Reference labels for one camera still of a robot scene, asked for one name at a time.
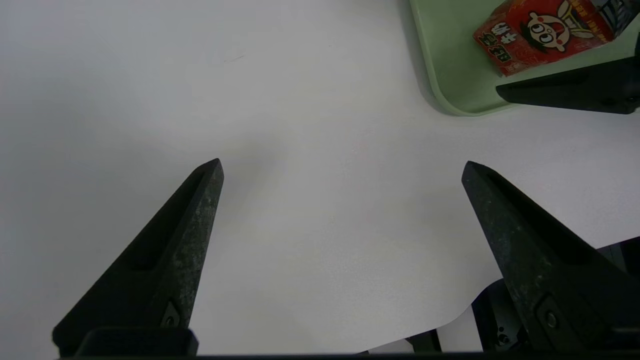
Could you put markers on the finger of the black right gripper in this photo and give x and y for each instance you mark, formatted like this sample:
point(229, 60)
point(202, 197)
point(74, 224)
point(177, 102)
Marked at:
point(622, 12)
point(580, 92)

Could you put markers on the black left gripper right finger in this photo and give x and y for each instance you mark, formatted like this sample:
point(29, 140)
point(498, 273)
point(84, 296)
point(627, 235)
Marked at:
point(540, 270)

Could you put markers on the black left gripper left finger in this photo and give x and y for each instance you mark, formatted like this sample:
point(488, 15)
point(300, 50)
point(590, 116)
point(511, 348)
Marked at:
point(170, 280)

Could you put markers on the red snack packet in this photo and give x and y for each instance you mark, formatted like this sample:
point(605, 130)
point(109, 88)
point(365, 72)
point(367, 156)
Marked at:
point(540, 35)

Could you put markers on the light green plastic tray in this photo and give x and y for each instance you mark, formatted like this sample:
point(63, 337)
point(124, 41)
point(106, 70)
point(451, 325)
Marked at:
point(450, 60)

